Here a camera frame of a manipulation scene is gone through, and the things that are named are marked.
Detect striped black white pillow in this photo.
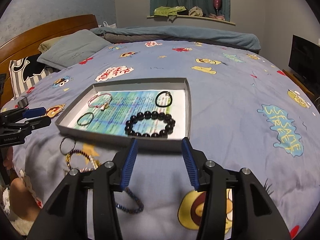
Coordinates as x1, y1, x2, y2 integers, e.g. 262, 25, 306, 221
9, 54, 57, 98

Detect blue cartoon bed sheet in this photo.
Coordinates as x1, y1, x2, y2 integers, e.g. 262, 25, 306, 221
13, 41, 319, 239

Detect teal folded blanket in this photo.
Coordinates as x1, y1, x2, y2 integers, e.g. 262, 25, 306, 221
91, 25, 261, 51

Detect black monitor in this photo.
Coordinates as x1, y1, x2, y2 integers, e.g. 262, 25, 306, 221
289, 35, 319, 85

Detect person left hand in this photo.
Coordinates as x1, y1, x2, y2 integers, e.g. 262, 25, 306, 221
9, 178, 41, 222

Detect wooden headboard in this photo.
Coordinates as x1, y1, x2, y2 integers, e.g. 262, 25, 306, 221
1, 14, 98, 106

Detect wooden window shelf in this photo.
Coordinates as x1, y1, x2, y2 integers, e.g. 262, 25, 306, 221
146, 15, 236, 26

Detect pink string bracelet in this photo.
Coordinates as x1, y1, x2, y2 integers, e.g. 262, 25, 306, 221
87, 93, 113, 111

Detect green cloth on shelf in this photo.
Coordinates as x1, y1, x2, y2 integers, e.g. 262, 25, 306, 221
153, 6, 187, 17

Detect silver bangle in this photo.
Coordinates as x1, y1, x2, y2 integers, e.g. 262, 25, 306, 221
76, 112, 94, 126
59, 136, 76, 155

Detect black hair tie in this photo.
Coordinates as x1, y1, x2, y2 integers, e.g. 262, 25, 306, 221
154, 90, 173, 107

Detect beige cloth on shelf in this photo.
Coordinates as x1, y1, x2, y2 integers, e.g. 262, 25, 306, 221
188, 6, 203, 17

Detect grey blue pillow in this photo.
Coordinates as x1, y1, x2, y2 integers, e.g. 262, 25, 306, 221
37, 29, 111, 70

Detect olive green pillow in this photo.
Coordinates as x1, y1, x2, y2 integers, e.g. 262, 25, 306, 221
38, 35, 65, 53

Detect grey shallow cardboard box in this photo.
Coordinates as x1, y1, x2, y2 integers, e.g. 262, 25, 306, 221
55, 77, 191, 152

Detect large black bead bracelet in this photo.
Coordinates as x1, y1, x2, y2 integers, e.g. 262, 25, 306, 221
124, 110, 176, 138

